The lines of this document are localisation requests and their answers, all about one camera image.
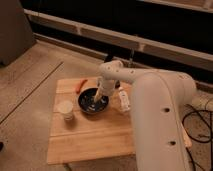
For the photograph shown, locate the black cables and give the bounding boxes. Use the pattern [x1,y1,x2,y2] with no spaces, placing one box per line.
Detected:
[181,99,213,171]

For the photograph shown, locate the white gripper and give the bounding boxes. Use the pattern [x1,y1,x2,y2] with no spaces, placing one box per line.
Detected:
[94,77,120,103]

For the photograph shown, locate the dark ceramic bowl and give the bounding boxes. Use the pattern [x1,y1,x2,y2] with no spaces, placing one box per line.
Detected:
[78,88,109,115]

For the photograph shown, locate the orange carrot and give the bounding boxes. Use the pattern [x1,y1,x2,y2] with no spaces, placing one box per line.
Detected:
[75,79,88,94]

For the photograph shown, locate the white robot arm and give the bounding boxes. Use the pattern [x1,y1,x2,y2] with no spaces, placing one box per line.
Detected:
[97,60,196,171]

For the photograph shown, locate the white plastic bottle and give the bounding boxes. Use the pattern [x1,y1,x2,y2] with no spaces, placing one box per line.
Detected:
[118,87,130,112]

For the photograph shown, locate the white shelf rail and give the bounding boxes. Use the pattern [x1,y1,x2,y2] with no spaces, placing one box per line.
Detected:
[24,9,213,72]

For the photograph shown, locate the white plastic cup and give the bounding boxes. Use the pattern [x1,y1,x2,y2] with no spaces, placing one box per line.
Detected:
[57,100,73,120]

